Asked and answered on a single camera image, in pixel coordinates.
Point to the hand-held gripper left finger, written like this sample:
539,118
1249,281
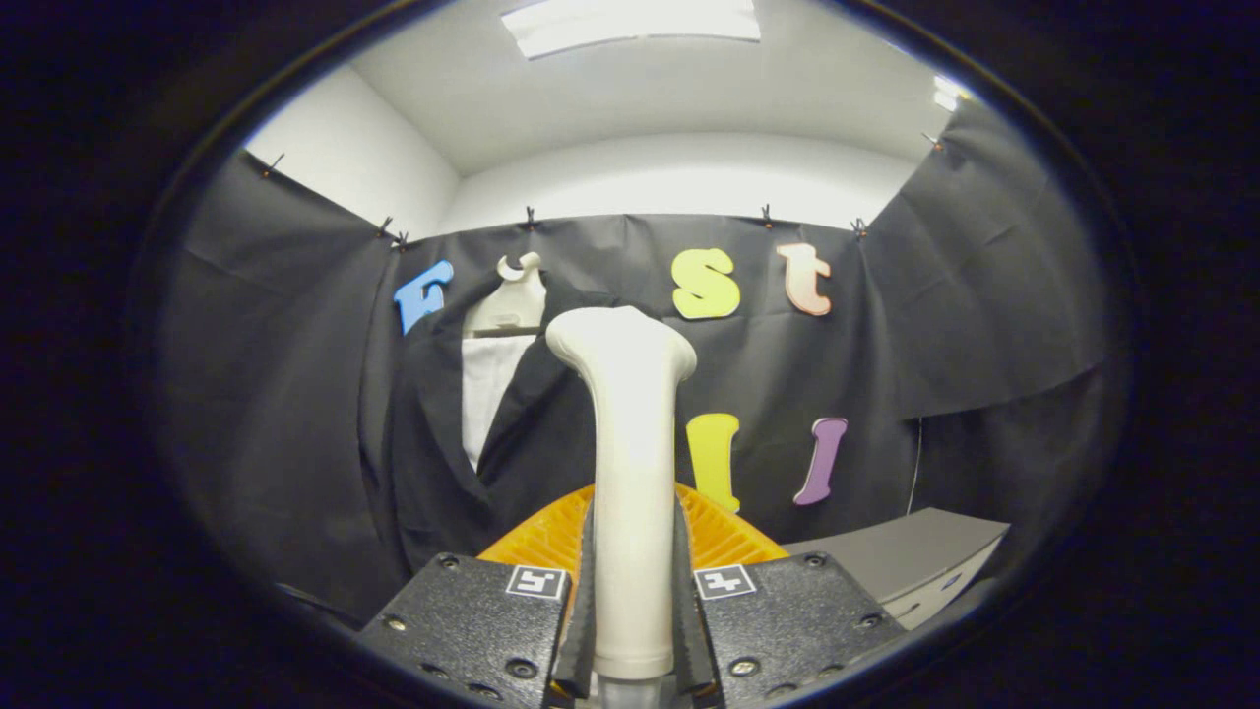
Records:
581,645

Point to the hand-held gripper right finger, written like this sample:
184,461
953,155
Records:
686,645

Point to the black suit jacket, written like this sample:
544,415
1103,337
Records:
433,443

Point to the white shirt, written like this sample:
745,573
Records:
487,394

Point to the white clothes hanger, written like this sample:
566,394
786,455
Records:
512,305

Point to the grey cabinet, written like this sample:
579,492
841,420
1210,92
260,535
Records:
915,551

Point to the black backdrop cloth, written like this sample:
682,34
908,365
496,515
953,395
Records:
276,394

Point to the ceiling light panel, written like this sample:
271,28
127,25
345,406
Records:
630,25

